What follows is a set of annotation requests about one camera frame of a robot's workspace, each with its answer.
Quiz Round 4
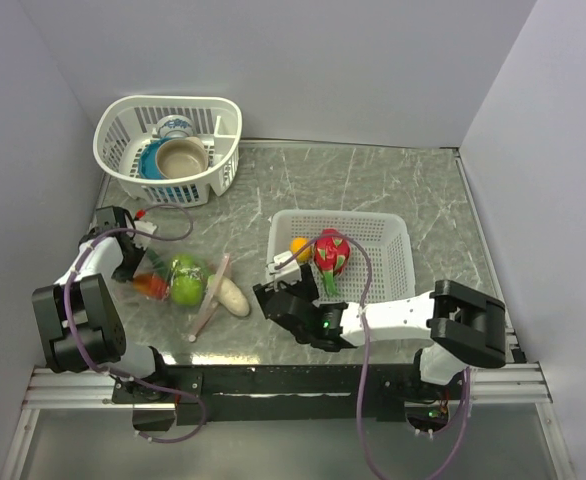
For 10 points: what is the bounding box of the red fake dragon fruit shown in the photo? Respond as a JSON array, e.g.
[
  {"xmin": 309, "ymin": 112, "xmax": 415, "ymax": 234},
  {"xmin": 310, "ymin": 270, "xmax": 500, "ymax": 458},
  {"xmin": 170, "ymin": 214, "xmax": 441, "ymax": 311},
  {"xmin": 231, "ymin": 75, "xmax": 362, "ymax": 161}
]
[{"xmin": 313, "ymin": 228, "xmax": 351, "ymax": 297}]

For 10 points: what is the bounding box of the white fake radish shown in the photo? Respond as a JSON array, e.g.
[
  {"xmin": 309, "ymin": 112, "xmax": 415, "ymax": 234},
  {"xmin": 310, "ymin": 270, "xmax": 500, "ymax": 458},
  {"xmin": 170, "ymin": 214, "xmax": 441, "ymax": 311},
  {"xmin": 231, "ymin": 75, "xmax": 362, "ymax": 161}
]
[{"xmin": 213, "ymin": 276, "xmax": 250, "ymax": 318}]

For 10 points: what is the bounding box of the clear zip top bag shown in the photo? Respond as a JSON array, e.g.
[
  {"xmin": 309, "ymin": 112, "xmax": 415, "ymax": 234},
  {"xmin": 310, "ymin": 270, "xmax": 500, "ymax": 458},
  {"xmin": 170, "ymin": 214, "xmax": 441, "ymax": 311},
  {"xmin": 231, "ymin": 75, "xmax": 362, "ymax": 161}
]
[{"xmin": 131, "ymin": 248, "xmax": 225, "ymax": 343}]

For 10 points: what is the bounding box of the white perforated tray basket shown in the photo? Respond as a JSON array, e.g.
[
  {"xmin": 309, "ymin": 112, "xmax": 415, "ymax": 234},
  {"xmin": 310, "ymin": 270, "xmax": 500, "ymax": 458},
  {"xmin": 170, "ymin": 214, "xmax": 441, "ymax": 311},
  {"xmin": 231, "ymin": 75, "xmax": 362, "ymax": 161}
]
[{"xmin": 266, "ymin": 209, "xmax": 416, "ymax": 303}]

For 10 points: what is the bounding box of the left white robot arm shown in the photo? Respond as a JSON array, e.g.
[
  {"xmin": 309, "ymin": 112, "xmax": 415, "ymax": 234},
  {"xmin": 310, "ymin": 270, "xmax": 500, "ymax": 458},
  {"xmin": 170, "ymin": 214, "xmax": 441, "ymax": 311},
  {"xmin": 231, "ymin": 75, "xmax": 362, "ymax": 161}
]
[{"xmin": 32, "ymin": 206, "xmax": 172, "ymax": 402}]

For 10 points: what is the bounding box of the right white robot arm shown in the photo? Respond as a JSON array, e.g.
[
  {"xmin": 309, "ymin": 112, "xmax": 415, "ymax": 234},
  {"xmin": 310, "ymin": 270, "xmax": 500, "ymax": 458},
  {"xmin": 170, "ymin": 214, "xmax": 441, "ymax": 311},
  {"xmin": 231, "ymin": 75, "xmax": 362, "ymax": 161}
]
[{"xmin": 253, "ymin": 266, "xmax": 506, "ymax": 399}]

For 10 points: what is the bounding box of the red orange fake fruit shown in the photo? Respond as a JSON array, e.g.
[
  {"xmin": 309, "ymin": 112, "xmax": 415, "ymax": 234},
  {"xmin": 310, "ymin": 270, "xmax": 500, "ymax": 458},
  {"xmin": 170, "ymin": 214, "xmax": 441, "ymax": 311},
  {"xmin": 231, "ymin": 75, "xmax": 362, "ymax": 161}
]
[{"xmin": 132, "ymin": 273, "xmax": 170, "ymax": 300}]

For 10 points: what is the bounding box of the green fake apple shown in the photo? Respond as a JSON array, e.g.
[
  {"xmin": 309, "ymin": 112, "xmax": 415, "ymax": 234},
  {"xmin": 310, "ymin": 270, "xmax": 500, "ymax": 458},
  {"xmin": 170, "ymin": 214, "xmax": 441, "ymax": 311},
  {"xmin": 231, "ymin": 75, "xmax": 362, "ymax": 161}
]
[
  {"xmin": 170, "ymin": 276, "xmax": 204, "ymax": 307},
  {"xmin": 170, "ymin": 254, "xmax": 203, "ymax": 278}
]

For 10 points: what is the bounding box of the blue plate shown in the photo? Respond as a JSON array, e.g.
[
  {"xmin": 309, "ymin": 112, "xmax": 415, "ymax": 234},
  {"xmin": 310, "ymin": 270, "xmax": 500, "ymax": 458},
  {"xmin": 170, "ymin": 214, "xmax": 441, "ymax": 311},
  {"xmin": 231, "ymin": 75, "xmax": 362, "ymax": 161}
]
[{"xmin": 138, "ymin": 139, "xmax": 165, "ymax": 180}]

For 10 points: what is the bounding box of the beige bowl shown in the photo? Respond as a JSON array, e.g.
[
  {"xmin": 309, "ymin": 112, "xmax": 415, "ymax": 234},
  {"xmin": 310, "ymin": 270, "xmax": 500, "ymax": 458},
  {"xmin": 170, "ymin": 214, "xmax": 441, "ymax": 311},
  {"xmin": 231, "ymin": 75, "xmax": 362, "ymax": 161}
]
[{"xmin": 155, "ymin": 137, "xmax": 209, "ymax": 179}]

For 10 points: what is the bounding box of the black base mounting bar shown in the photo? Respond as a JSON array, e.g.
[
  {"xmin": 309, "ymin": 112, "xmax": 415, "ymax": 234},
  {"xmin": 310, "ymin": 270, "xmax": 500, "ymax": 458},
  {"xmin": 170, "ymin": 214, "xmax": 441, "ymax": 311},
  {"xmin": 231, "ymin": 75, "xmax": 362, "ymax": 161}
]
[{"xmin": 117, "ymin": 363, "xmax": 479, "ymax": 434}]

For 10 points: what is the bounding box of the white slotted dish basket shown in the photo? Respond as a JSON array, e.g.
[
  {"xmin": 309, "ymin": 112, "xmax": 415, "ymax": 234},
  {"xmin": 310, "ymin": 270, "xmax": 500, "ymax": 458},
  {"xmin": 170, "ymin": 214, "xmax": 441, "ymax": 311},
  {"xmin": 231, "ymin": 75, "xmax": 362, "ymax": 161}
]
[{"xmin": 93, "ymin": 95, "xmax": 243, "ymax": 207}]

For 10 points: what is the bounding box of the blue white porcelain bowl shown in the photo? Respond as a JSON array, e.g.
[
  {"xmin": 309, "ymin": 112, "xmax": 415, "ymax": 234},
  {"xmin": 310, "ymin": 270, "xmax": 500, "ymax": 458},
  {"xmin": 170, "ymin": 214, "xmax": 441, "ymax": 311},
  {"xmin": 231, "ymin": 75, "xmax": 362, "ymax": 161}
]
[{"xmin": 155, "ymin": 114, "xmax": 195, "ymax": 139}]

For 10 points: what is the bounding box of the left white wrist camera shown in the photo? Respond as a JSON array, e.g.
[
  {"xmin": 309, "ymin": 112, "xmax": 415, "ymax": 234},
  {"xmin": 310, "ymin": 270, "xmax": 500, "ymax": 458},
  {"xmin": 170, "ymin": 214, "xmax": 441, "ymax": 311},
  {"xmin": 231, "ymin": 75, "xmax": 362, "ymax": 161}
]
[{"xmin": 132, "ymin": 211, "xmax": 157, "ymax": 249}]

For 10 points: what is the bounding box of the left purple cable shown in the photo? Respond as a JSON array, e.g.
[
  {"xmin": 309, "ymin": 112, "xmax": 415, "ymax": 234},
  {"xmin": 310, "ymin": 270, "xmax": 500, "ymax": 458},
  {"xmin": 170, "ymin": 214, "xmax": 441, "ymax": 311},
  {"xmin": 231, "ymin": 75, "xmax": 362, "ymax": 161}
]
[{"xmin": 65, "ymin": 202, "xmax": 208, "ymax": 445}]

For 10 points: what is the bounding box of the purple cable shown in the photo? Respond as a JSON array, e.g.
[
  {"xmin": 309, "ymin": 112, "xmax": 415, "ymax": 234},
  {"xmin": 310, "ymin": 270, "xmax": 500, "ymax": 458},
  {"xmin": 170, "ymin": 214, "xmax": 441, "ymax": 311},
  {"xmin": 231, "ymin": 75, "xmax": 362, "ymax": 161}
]
[
  {"xmin": 282, "ymin": 234, "xmax": 474, "ymax": 480},
  {"xmin": 65, "ymin": 202, "xmax": 208, "ymax": 445}
]

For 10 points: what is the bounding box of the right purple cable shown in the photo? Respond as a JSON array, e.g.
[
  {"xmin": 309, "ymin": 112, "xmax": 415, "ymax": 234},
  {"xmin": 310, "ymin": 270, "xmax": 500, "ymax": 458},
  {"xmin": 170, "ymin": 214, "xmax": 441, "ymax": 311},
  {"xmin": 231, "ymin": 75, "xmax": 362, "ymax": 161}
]
[{"xmin": 282, "ymin": 234, "xmax": 474, "ymax": 480}]

